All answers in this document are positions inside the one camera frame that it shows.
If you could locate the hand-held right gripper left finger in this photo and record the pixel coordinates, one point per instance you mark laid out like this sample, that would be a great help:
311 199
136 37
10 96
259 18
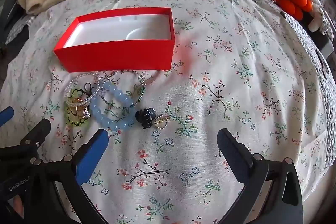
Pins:
92 157

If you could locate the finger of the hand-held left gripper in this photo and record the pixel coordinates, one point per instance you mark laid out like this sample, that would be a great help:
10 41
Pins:
5 115
34 134

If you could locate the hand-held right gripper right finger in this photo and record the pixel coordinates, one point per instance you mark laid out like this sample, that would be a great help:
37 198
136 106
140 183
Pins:
231 150

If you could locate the black hair claw clip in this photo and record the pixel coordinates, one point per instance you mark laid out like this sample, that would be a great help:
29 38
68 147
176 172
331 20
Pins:
143 117

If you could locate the red cardboard box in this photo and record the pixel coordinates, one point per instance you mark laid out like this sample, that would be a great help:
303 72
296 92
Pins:
118 56

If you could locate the floral bedsheet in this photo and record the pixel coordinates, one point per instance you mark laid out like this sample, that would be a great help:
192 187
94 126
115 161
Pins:
223 82

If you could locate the grey checked cloth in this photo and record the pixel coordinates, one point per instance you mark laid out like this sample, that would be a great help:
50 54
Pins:
18 29

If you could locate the dark grey bedside furniture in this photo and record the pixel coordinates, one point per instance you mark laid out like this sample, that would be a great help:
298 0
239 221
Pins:
10 3

